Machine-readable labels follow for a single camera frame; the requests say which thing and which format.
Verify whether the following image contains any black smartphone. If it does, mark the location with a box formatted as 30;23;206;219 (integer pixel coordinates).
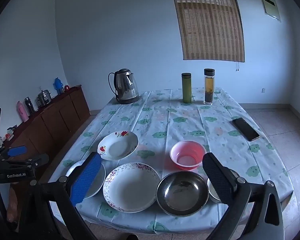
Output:
232;117;260;142

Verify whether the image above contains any stainless steel bowl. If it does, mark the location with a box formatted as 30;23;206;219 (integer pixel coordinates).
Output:
156;171;210;217

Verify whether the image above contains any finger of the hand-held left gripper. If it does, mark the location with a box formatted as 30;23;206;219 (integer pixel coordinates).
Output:
2;154;50;170
0;145;27;159

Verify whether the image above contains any red plastic bowl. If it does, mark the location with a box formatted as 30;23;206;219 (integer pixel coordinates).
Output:
170;140;207;171

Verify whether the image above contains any blue thermos jug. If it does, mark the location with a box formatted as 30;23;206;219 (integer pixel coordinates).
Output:
53;77;64;95

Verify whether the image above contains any red white packet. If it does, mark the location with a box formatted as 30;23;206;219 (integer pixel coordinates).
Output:
5;126;18;141

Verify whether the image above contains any green thermos bottle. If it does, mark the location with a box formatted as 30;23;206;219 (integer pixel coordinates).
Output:
181;73;192;103

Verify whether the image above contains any white plate with purple flowers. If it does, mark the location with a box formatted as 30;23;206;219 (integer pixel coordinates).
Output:
103;162;161;213

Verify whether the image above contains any stainless steel electric kettle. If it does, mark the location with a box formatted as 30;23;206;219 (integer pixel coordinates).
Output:
108;68;140;105

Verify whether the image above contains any white wall panel box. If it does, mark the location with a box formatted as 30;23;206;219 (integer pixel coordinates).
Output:
258;0;282;22

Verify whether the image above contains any pink thermos bottle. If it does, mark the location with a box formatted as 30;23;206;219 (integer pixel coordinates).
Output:
17;101;29;122

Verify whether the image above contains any white enamel plate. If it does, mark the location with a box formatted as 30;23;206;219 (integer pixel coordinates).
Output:
65;160;106;199

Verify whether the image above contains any cloud print tablecloth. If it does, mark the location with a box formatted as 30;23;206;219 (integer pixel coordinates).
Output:
48;87;294;233

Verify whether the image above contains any bamboo window blind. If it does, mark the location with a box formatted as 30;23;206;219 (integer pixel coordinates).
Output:
170;0;245;62

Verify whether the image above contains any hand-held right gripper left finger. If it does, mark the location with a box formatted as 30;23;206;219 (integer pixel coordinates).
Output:
30;152;102;240

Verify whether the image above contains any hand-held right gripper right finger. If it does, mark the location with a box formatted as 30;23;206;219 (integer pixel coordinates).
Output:
202;152;285;240

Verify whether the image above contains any person's left hand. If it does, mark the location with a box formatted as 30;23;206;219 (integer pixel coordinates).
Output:
0;182;18;223

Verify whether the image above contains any brown wooden sideboard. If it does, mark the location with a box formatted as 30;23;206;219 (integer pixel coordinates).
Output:
0;85;91;180

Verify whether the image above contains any small steel dish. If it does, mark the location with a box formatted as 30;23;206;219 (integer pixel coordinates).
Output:
206;169;240;204

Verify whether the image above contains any white plate with red roses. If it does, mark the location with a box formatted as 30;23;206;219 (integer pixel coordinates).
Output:
97;130;139;161

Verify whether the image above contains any black thermos bottle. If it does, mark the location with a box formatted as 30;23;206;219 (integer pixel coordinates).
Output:
24;97;35;114

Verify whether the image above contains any glass tea bottle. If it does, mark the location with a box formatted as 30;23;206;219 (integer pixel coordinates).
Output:
204;68;215;105

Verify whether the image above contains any steel cooking pot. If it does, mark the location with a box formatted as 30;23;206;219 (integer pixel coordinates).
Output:
36;89;52;107

